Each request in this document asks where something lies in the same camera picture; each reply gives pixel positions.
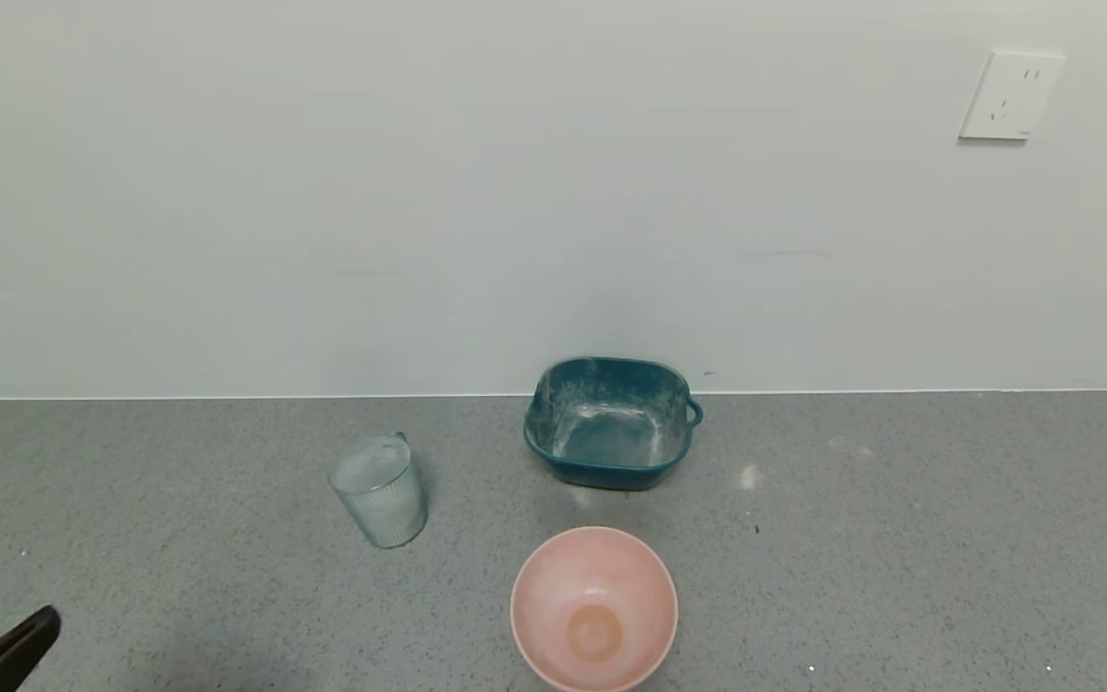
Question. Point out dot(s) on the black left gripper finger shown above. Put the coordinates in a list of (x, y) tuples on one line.
[(6, 654)]

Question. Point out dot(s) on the clear ribbed plastic cup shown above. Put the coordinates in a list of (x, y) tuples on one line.
[(381, 495)]

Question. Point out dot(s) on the pink round bowl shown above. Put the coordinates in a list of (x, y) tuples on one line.
[(594, 605)]

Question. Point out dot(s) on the teal square plastic tray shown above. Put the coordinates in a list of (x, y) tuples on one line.
[(611, 432)]

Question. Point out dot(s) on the white wall power outlet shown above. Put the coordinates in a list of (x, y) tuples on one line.
[(1010, 96)]

